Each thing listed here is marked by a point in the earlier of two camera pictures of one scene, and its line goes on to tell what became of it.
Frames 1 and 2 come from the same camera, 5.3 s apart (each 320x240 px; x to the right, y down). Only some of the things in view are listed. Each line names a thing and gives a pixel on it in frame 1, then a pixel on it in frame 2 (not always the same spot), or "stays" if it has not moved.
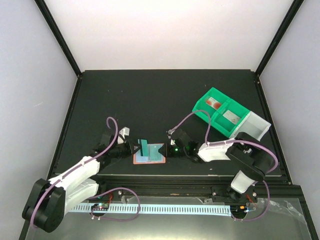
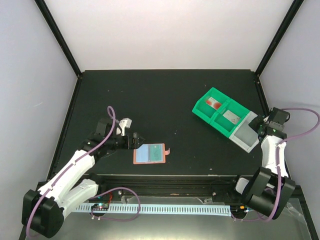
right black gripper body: (176, 152) → (255, 126)
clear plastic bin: (254, 125) stays
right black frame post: (282, 30) stays
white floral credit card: (231, 116) stays
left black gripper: (129, 151) → (134, 140)
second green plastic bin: (228, 117) stays
